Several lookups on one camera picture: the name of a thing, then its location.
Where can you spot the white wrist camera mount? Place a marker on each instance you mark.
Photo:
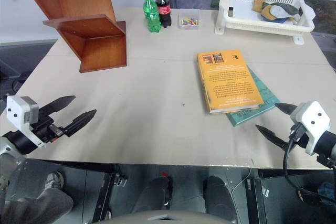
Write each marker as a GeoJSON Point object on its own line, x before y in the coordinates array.
{"type": "Point", "coordinates": [313, 119]}
{"type": "Point", "coordinates": [19, 111]}

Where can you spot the tan cloth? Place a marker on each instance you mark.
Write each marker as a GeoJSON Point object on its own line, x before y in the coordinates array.
{"type": "Point", "coordinates": [260, 5]}

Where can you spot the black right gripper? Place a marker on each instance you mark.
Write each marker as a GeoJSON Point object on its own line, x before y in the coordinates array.
{"type": "Point", "coordinates": [299, 136]}

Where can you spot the dark chair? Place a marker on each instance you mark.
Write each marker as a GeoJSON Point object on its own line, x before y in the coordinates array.
{"type": "Point", "coordinates": [9, 77]}

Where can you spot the cola bottle with red cap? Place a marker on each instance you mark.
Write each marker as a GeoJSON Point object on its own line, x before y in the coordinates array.
{"type": "Point", "coordinates": [164, 9]}

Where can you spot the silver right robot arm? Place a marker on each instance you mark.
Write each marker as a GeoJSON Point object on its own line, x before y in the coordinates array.
{"type": "Point", "coordinates": [326, 145]}

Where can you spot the black and blue object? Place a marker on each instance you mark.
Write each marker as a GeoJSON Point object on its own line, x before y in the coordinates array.
{"type": "Point", "coordinates": [324, 191]}

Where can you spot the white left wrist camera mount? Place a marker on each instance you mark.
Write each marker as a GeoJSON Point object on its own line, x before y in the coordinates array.
{"type": "Point", "coordinates": [19, 111]}

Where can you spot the black table frame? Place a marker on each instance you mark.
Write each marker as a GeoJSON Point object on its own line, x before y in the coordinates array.
{"type": "Point", "coordinates": [105, 190]}

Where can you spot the white plastic basket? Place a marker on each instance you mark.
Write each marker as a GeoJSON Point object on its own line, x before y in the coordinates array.
{"type": "Point", "coordinates": [236, 11]}

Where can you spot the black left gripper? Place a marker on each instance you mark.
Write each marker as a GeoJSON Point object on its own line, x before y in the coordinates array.
{"type": "Point", "coordinates": [43, 127]}

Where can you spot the blue cloth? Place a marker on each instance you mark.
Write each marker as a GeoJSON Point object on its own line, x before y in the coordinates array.
{"type": "Point", "coordinates": [278, 20]}

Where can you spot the clear box of coloured pieces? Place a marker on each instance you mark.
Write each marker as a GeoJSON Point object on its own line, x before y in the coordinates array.
{"type": "Point", "coordinates": [189, 20]}

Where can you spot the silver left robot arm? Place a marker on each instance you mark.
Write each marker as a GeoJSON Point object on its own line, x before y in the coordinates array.
{"type": "Point", "coordinates": [11, 153]}

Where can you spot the grey trouser leg of person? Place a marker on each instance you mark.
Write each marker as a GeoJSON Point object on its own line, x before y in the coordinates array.
{"type": "Point", "coordinates": [34, 205]}

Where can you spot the wooden zigzag bookshelf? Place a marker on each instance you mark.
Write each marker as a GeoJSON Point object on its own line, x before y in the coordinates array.
{"type": "Point", "coordinates": [102, 48]}

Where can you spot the grey and white cloth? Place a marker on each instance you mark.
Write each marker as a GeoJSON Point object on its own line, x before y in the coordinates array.
{"type": "Point", "coordinates": [282, 10]}

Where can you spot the grey sneaker of person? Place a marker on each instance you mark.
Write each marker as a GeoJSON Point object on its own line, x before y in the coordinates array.
{"type": "Point", "coordinates": [54, 179]}

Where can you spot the grey curved robot torso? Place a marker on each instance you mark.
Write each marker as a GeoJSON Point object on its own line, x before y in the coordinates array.
{"type": "Point", "coordinates": [165, 217]}

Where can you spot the green plastic soda bottle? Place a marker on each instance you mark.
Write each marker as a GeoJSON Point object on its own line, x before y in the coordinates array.
{"type": "Point", "coordinates": [152, 14]}

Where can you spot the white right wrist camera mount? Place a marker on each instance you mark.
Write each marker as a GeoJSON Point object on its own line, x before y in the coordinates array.
{"type": "Point", "coordinates": [313, 119]}

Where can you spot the teal book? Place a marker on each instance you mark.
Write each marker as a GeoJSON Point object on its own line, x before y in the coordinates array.
{"type": "Point", "coordinates": [246, 116]}

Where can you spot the orange hardcover book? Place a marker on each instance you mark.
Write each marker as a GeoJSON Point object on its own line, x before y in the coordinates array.
{"type": "Point", "coordinates": [228, 82]}

